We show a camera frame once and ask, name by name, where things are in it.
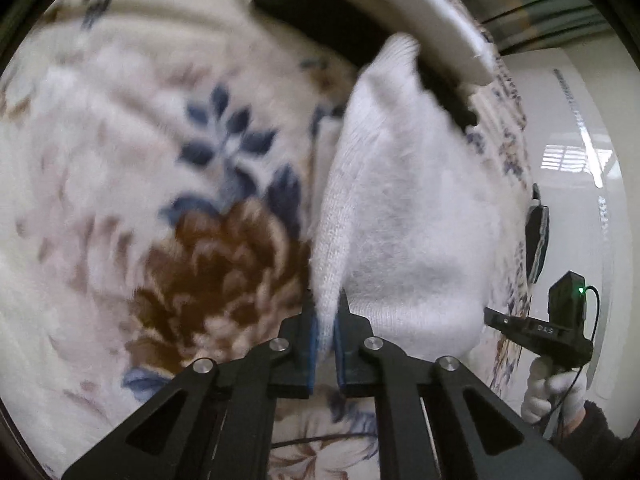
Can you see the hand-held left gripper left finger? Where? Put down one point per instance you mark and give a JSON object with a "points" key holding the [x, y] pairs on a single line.
{"points": [[312, 355]]}

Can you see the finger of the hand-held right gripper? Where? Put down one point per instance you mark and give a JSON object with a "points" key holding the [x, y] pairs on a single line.
{"points": [[502, 321]]}

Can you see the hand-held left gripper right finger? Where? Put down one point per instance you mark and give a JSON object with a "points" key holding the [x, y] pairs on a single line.
{"points": [[340, 355]]}

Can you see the white knit sweater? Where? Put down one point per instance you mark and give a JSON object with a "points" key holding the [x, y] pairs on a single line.
{"points": [[400, 235]]}

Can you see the person's right forearm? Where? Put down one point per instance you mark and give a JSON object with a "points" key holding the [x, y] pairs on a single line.
{"points": [[600, 440]]}

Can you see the person's right hand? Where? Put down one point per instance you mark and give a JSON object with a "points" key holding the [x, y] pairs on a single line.
{"points": [[550, 395]]}

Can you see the dark striped garment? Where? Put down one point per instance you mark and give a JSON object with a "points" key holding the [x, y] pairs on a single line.
{"points": [[536, 235]]}

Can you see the white headboard panel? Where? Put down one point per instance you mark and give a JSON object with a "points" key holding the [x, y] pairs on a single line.
{"points": [[565, 125]]}

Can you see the floral printed blanket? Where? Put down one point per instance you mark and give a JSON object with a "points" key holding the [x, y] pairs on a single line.
{"points": [[125, 135]]}

